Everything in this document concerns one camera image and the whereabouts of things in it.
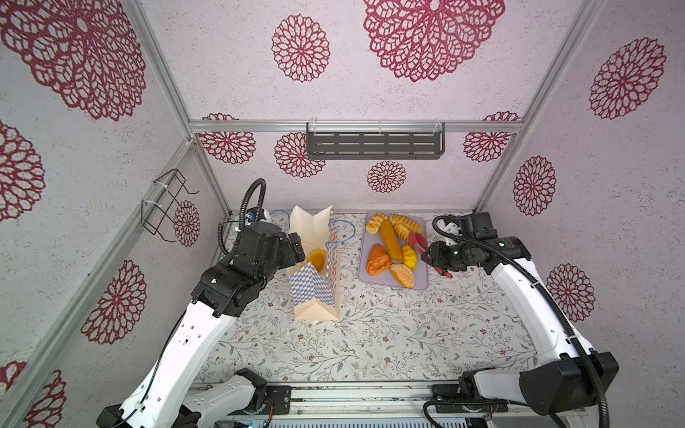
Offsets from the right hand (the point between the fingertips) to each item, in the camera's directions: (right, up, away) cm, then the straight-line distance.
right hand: (428, 253), depth 77 cm
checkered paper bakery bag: (-33, -13, +6) cm, 36 cm away
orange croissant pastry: (-11, -4, +23) cm, 26 cm away
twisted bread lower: (0, +7, +32) cm, 33 cm away
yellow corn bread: (0, -3, +23) cm, 23 cm away
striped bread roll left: (-12, +10, +34) cm, 37 cm away
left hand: (-40, +2, -9) cm, 41 cm away
